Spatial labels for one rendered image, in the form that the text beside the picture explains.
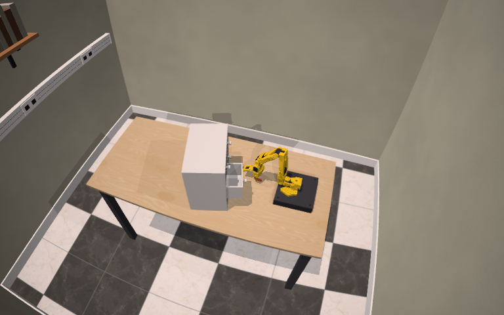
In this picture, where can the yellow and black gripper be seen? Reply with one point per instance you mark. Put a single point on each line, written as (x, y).
(255, 175)

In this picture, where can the grey chest of drawers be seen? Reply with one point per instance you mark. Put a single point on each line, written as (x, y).
(203, 168)

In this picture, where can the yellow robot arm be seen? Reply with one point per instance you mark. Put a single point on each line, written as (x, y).
(280, 153)

